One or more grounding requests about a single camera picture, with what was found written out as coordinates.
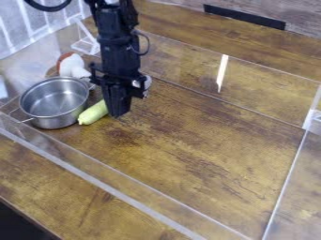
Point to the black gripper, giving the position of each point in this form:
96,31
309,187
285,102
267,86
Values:
118,97

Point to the green handled metal spoon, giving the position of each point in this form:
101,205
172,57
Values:
92,113

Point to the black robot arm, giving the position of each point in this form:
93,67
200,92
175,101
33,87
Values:
116,74

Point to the red and white toy mushroom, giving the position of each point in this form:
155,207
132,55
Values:
69,66

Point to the stainless steel pot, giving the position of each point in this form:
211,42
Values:
53,102

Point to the clear acrylic stand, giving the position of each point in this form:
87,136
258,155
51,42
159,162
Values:
85,44

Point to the clear acrylic front barrier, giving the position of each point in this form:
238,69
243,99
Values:
148,200

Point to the clear acrylic barrier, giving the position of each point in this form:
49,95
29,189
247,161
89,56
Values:
148,200
295,216

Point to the black strip on table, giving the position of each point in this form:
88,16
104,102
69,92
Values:
245,17

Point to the clear acrylic right barrier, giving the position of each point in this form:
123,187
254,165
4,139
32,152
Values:
295,216

